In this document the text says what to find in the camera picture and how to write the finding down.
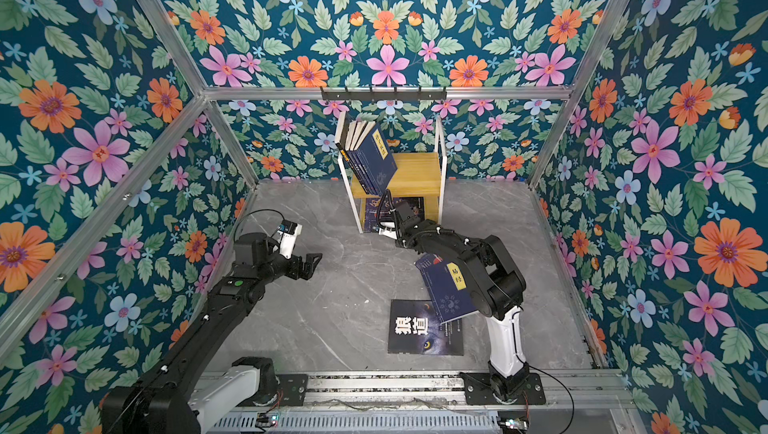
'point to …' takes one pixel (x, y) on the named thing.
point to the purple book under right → (429, 260)
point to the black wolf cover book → (414, 328)
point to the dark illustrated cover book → (377, 210)
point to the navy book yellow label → (349, 156)
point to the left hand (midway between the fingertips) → (308, 242)
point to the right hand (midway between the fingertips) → (408, 221)
